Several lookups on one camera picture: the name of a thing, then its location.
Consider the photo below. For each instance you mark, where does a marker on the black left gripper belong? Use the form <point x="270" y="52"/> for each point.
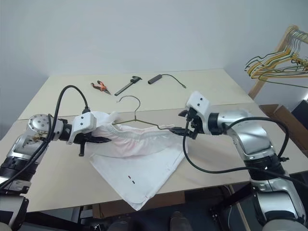
<point x="83" y="140"/>

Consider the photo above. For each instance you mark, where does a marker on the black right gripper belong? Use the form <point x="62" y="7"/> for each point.
<point x="196" y="125"/>

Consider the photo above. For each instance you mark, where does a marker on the white cloth garment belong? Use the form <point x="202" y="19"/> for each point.
<point x="134" y="173"/>

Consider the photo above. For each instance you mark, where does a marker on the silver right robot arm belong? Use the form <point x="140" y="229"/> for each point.
<point x="252" y="137"/>

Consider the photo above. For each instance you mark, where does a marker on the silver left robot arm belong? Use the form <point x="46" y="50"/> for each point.
<point x="19" y="149"/>

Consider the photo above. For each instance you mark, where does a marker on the black grey caliper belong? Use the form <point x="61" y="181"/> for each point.
<point x="133" y="79"/>

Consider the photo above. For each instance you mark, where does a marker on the bunch of hangers on rack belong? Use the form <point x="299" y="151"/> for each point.
<point x="255" y="88"/>

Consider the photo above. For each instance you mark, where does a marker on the dark rounded shape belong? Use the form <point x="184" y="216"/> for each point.
<point x="179" y="222"/>
<point x="122" y="226"/>

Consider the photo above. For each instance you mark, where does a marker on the wooden stick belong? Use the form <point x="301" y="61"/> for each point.
<point x="242" y="216"/>

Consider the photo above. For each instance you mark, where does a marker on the brown cardboard box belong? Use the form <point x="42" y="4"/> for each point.
<point x="298" y="144"/>

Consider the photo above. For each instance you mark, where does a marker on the black box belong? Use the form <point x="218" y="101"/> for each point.
<point x="300" y="110"/>

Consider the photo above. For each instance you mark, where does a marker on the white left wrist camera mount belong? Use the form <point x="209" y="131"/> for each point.
<point x="83" y="124"/>

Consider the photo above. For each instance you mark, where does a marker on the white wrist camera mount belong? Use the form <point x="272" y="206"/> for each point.
<point x="83" y="124"/>
<point x="199" y="101"/>

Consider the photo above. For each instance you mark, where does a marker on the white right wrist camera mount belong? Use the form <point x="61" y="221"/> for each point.
<point x="199" y="101"/>

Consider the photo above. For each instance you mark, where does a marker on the black metal frame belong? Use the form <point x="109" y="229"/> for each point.
<point x="231" y="202"/>

